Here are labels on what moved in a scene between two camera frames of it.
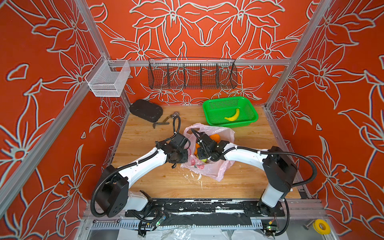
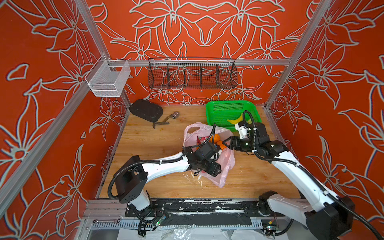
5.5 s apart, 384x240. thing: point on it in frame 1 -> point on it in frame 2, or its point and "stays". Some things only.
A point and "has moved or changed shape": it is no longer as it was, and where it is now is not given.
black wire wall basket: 188,73 stays
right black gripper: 198,152 -> 232,143
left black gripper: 185,156 -> 214,169
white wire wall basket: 108,78 stays
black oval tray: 147,111 stays
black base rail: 214,212 stays
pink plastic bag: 216,169 has moved or changed shape
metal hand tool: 174,114 stays
